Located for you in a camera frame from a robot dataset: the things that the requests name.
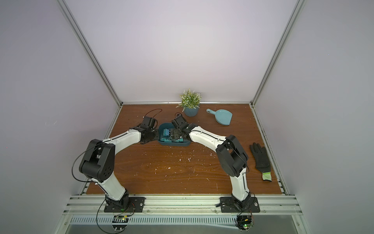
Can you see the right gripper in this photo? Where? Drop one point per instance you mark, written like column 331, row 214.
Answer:
column 177, row 133

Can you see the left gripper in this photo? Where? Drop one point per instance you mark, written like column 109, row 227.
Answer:
column 157, row 137

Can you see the teal plastic storage box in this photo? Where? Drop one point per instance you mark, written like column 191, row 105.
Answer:
column 165, row 138

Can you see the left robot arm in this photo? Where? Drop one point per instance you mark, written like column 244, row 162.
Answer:
column 98, row 162

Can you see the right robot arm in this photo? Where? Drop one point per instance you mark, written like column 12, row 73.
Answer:
column 231, row 155

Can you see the small potted green plant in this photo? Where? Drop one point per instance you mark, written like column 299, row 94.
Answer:
column 190, row 101

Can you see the light teal dustpan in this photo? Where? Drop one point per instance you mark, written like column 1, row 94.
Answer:
column 222, row 116

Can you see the black work glove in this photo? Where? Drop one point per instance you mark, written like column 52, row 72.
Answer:
column 262, row 160

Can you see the left controller board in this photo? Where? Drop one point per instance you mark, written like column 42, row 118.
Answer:
column 119, row 223

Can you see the controller board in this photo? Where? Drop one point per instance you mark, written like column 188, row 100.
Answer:
column 119, row 223
column 244, row 222

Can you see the right controller board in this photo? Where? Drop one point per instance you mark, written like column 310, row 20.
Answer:
column 244, row 222

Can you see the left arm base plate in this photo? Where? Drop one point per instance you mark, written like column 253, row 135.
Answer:
column 126, row 204

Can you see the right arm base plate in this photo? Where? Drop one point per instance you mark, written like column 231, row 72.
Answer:
column 231, row 205

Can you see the aluminium front rail frame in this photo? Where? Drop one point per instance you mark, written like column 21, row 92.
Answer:
column 177, row 209

